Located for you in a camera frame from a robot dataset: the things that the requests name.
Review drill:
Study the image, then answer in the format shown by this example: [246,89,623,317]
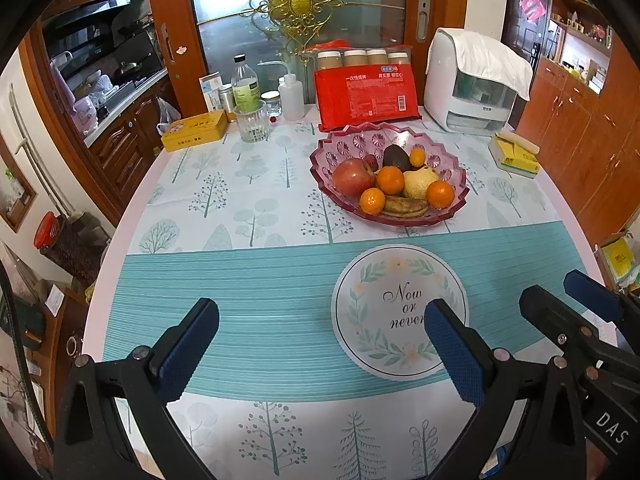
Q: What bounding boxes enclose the red apple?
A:
[333,157,377,198]

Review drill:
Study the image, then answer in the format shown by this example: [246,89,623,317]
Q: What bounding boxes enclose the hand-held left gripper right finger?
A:
[424,299,591,480]

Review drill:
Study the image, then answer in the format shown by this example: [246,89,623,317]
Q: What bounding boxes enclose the brown spotted banana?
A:
[382,196,430,218]

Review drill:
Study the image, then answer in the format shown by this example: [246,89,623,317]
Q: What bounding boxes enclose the red lid jar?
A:
[33,211,108,281]

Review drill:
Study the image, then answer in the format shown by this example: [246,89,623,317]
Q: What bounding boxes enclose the white plastic squeeze bottle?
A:
[257,60,306,122]

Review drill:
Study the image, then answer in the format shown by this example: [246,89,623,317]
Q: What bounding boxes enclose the clear drinking glass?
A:
[233,100,267,143]

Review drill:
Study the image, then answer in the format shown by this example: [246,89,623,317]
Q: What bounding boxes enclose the dark entry door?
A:
[501,0,553,68]

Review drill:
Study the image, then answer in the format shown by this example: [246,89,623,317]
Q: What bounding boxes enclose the wooden framed glass door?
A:
[144,0,468,126]

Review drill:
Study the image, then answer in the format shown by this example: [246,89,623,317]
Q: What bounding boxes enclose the yellow tissue pack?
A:
[488,130,541,180]

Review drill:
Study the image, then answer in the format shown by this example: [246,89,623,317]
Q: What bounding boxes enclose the white plastic bag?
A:
[156,96,182,136]

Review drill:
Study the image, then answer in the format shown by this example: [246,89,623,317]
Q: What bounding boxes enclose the wooden picture frame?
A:
[0,135,38,233]

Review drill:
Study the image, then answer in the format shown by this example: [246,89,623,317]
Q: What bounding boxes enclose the white towel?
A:
[440,28,535,102]

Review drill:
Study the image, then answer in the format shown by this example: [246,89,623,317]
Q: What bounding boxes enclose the white countertop appliance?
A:
[424,27,518,136]

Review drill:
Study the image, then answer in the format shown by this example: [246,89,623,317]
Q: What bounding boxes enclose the yellow tin box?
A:
[161,111,228,153]

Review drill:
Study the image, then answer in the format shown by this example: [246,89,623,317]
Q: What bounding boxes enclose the range hood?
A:
[42,0,136,31]

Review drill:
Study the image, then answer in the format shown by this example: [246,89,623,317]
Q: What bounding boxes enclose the green label glass bottle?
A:
[231,54,262,111]

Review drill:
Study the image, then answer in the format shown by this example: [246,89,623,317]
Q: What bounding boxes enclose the wooden wall cabinet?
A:
[515,0,640,248]

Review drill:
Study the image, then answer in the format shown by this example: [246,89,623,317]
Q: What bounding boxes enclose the dark avocado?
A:
[382,144,412,171]

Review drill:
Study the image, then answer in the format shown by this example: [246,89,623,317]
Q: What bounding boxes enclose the teal striped table mat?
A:
[82,224,608,401]

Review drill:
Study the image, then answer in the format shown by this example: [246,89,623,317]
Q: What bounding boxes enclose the red paper cup package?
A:
[314,40,423,131]

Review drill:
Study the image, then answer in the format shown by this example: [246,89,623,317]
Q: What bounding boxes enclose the wooden kitchen base cabinet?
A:
[82,67,186,201]

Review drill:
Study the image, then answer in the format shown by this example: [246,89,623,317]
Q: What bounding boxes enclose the cardboard box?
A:
[595,232,640,293]

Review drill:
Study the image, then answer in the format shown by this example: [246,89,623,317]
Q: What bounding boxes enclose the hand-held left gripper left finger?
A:
[52,297,221,480]

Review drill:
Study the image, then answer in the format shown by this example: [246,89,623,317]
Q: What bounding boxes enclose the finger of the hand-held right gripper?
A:
[518,285,640,391]
[563,269,640,328]

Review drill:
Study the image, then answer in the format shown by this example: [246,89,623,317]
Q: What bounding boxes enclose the gold door ornament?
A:
[197,0,406,56]

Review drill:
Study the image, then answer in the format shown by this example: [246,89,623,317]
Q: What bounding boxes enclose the small white blue carton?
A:
[199,72,226,112]

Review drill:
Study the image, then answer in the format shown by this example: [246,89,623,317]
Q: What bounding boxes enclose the yellow pear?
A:
[402,165,440,200]

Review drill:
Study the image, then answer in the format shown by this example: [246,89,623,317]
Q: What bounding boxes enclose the black frying pan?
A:
[112,52,153,73]

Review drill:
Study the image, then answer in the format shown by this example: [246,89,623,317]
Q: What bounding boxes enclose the pink plastic bowl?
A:
[309,121,468,223]

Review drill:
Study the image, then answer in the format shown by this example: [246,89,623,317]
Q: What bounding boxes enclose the metal door handle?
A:
[415,0,431,43]

